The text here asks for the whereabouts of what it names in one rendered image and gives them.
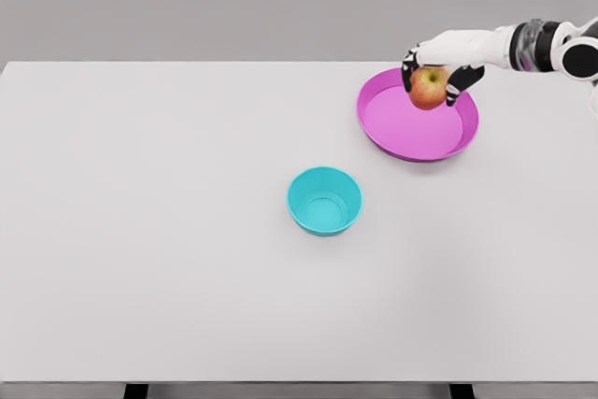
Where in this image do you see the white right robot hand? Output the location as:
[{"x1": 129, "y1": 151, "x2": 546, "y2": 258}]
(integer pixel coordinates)
[{"x1": 401, "y1": 29, "x2": 497, "y2": 107}]

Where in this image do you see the red yellow apple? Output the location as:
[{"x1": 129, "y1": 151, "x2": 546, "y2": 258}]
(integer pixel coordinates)
[{"x1": 408, "y1": 65, "x2": 450, "y2": 111}]

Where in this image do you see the pink plate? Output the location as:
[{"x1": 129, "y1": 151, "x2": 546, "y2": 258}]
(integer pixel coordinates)
[{"x1": 355, "y1": 66, "x2": 480, "y2": 164}]

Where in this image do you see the blue bowl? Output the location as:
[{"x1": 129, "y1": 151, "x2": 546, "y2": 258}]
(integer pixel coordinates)
[{"x1": 286, "y1": 165, "x2": 364, "y2": 238}]

